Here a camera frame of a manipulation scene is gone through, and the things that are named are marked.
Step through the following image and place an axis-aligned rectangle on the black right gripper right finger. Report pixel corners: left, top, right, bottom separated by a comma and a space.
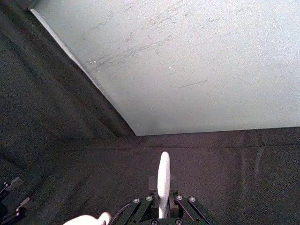
167, 182, 213, 225

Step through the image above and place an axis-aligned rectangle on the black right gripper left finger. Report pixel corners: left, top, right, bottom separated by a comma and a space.
116, 177, 160, 225

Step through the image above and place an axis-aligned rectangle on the white three-armed plastic piece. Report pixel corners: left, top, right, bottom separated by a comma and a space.
62, 151, 171, 225

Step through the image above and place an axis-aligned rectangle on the black table cloth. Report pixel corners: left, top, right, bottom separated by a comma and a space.
0, 0, 300, 225

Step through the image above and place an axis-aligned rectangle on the black rack with steel bars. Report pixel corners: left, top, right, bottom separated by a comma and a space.
0, 177, 31, 225

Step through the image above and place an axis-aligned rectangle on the thin dark gripper cable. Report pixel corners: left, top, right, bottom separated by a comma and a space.
109, 202, 131, 224

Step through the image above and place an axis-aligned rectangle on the pale wall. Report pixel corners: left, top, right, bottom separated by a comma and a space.
30, 0, 300, 136

